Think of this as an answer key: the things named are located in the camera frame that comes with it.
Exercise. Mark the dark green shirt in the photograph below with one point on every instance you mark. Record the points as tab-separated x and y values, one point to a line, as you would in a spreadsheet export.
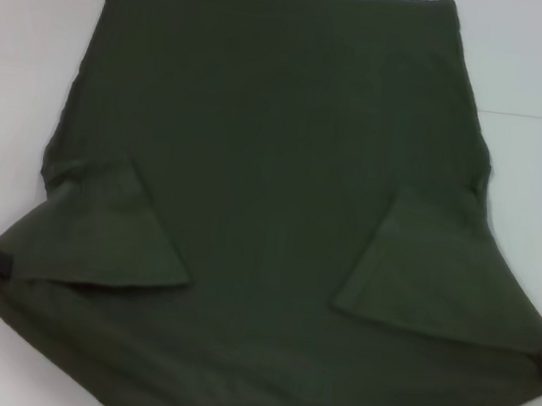
276	163

